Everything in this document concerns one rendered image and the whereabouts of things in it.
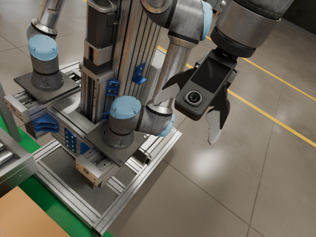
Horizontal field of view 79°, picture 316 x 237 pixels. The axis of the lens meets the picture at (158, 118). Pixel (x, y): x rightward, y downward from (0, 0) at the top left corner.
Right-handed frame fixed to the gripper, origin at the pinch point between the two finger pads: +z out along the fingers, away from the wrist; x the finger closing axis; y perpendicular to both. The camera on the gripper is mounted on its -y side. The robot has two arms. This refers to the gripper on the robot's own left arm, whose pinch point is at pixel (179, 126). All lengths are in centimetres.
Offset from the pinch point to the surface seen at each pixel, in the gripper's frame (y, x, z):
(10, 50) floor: 88, 257, 152
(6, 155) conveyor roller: -10, 81, 97
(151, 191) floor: 60, -2, 152
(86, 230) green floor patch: -1, 21, 152
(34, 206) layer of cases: -18, 44, 98
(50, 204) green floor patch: -5, 57, 152
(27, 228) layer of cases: -27, 37, 98
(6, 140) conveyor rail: -5, 88, 93
